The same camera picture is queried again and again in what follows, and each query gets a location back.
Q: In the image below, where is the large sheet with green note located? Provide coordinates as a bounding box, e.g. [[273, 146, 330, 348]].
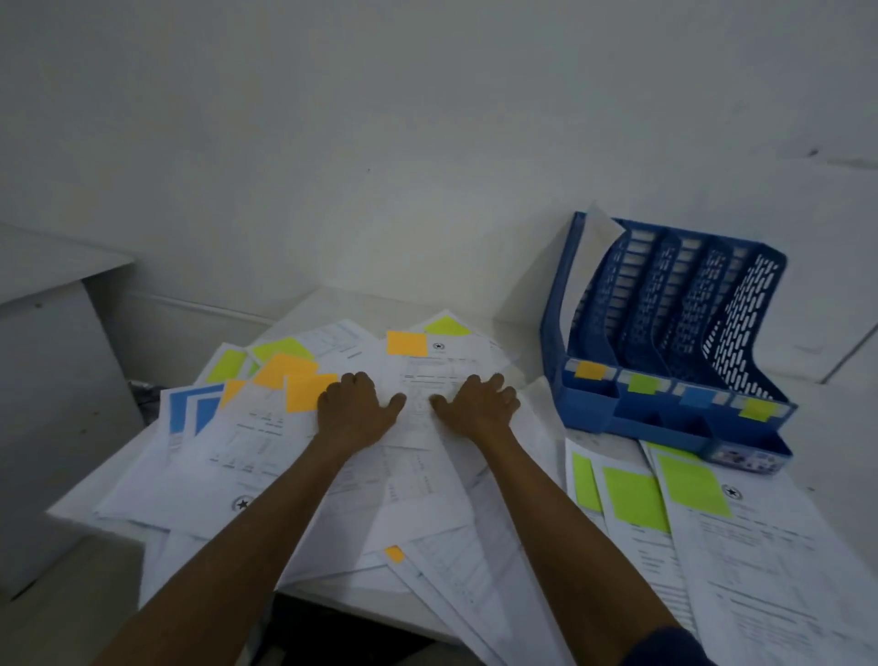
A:
[[643, 442, 878, 666]]

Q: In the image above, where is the blank white sheet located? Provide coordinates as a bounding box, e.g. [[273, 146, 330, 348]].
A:
[[567, 201, 627, 329]]

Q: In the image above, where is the narrow sheet with green note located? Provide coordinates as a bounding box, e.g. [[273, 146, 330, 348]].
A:
[[564, 438, 611, 537]]

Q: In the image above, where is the small colourful sticker pad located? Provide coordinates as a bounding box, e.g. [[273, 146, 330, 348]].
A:
[[713, 449, 776, 474]]

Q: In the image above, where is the blue plastic file organizer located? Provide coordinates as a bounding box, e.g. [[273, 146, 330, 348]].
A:
[[540, 210, 798, 476]]

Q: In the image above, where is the person's left hand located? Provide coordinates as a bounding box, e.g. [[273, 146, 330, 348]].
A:
[[316, 371, 407, 450]]

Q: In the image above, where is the dark blue sleeve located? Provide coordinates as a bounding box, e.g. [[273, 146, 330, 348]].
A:
[[621, 627, 718, 666]]

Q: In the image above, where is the person's left forearm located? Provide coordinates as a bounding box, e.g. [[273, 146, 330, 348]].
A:
[[95, 434, 375, 666]]

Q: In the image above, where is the pile of white printed papers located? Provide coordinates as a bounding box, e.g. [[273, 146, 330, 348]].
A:
[[95, 310, 578, 666]]

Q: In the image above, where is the printed sheet with green note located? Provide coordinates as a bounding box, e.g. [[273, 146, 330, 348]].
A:
[[591, 456, 702, 640]]

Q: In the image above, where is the person's right forearm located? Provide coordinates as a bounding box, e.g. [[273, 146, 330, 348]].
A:
[[472, 434, 687, 666]]

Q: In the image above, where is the person's right hand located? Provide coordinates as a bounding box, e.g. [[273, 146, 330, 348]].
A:
[[429, 372, 522, 449]]

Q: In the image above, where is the grey cabinet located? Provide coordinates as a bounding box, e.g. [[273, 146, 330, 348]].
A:
[[0, 225, 146, 606]]

